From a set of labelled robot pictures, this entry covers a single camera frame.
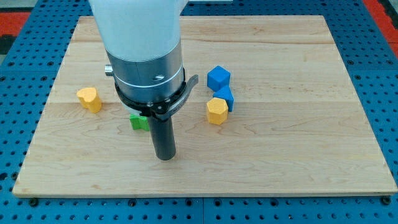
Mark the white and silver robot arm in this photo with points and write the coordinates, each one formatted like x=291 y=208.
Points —
x=142 y=41

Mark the yellow hexagon block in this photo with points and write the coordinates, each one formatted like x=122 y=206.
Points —
x=217 y=111

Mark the blue triangular block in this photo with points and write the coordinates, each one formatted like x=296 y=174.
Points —
x=226 y=94

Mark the black quick-release clamp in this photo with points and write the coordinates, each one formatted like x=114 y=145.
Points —
x=164 y=109

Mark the blue cube block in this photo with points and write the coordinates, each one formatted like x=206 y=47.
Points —
x=217 y=78

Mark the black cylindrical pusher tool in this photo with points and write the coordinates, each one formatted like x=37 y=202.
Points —
x=162 y=134

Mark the green block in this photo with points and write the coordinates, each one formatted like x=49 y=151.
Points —
x=139 y=122

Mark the wooden board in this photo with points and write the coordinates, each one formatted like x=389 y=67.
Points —
x=297 y=128

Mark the yellow heart block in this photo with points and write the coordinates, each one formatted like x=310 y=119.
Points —
x=89 y=99

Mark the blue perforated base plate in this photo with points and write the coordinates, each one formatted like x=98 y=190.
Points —
x=30 y=68

